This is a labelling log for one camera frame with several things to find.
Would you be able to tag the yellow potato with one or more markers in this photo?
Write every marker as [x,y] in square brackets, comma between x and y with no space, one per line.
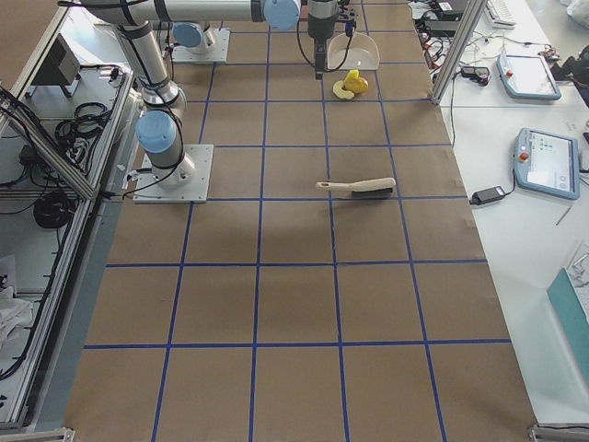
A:
[357,85]

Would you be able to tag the far teach pendant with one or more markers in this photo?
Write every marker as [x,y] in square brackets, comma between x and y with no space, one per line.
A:
[527,77]

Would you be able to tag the teach pendant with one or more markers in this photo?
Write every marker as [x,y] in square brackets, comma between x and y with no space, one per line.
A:
[527,77]
[547,163]

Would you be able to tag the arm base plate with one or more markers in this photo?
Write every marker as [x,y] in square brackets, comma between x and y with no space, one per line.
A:
[189,183]
[217,55]

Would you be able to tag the beige plastic dustpan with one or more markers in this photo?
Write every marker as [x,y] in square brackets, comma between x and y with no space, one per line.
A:
[363,53]

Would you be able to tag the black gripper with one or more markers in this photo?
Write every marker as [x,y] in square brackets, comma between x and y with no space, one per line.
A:
[317,26]

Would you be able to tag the black power adapter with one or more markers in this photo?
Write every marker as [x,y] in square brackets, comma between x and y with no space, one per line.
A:
[487,196]

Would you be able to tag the teal folder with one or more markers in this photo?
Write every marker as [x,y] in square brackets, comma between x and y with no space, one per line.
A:
[573,318]

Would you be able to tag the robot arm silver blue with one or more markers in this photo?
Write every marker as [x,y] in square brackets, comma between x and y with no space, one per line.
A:
[159,130]
[196,37]

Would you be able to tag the aluminium frame post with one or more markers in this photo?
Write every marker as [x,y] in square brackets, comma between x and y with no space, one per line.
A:
[464,31]

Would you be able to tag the yellow green sponge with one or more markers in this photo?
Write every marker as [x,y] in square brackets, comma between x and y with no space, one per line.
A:
[352,74]

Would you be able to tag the near teach pendant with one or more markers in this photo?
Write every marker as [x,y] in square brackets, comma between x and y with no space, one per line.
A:
[547,163]

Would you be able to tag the beige hand brush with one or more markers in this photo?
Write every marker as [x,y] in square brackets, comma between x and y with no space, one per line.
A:
[362,189]

